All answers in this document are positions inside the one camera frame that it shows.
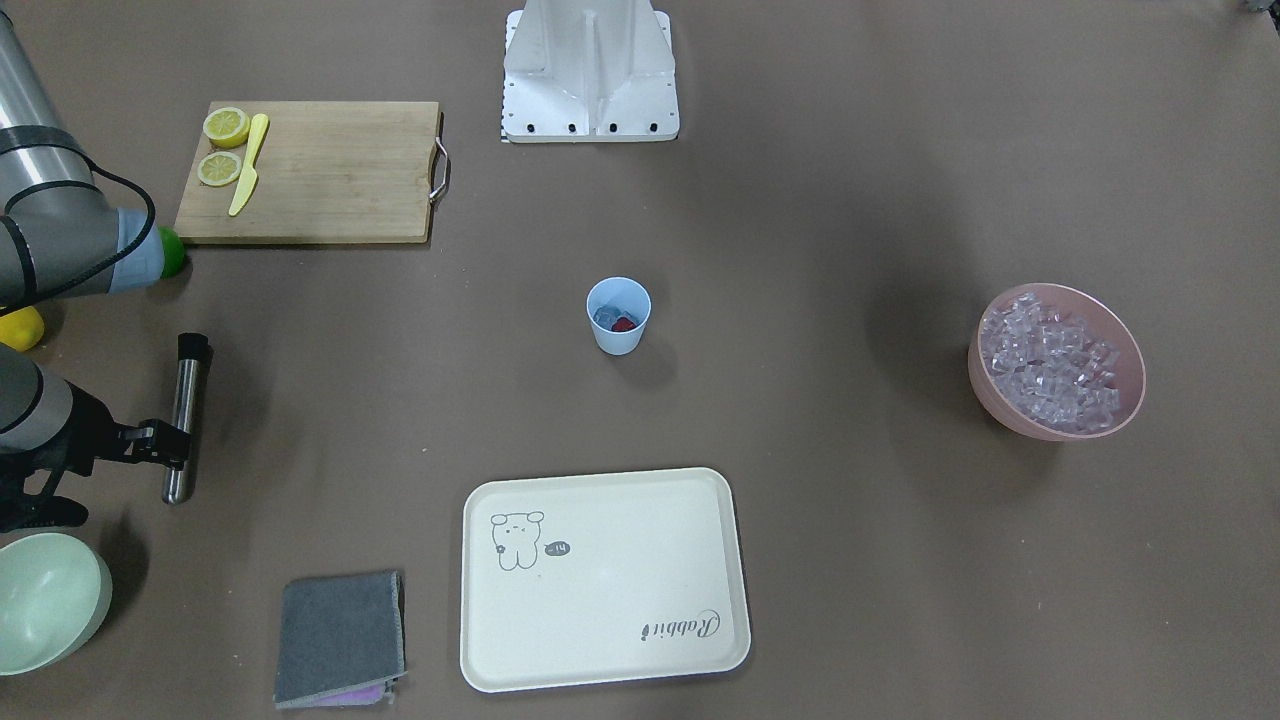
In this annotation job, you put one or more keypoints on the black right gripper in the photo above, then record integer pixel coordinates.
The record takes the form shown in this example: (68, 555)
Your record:
(90, 437)

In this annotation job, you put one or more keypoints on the steel muddler black tip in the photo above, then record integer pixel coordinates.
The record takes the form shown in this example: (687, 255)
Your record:
(194, 355)

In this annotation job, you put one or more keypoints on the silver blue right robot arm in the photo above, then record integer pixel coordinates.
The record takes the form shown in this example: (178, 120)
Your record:
(70, 228)

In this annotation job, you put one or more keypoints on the light blue plastic cup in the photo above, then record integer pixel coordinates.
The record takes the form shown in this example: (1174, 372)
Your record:
(632, 297)

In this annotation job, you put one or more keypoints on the clear ice cubes pile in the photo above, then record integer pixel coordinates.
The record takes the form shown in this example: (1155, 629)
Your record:
(1050, 365)

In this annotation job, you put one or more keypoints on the yellow lemon near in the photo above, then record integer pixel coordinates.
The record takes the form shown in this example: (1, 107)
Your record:
(23, 329)

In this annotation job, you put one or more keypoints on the mint green bowl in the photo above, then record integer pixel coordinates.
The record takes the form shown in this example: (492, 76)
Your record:
(55, 593)

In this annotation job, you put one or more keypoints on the green lime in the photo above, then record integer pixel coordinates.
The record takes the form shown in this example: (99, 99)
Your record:
(174, 251)

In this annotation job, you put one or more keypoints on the grey folded cloth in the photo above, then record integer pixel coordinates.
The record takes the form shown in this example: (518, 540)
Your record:
(341, 641)

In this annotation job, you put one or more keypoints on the lemon slice upper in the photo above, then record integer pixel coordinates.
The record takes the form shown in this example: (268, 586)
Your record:
(219, 168)

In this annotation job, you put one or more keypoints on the lemon slice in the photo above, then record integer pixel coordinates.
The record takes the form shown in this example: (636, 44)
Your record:
(219, 168)
(227, 128)

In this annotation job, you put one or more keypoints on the lemon slice lower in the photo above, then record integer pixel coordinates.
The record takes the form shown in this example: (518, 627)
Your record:
(227, 128)

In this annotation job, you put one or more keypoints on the wooden cutting board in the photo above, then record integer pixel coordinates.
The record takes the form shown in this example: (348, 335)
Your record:
(330, 173)

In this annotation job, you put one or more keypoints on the yellow plastic knife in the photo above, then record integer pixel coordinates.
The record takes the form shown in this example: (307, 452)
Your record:
(249, 177)

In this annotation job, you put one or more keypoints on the cream rabbit tray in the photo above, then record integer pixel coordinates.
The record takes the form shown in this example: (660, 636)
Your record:
(601, 578)

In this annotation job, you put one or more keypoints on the pink bowl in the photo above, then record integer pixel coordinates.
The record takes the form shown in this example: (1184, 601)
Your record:
(1131, 370)

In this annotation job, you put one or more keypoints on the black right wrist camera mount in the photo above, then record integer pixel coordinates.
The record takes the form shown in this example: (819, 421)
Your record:
(44, 509)

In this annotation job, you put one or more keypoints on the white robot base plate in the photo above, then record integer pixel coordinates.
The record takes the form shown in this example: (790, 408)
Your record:
(534, 110)

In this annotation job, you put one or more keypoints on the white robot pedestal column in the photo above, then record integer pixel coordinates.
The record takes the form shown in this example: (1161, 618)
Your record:
(589, 47)

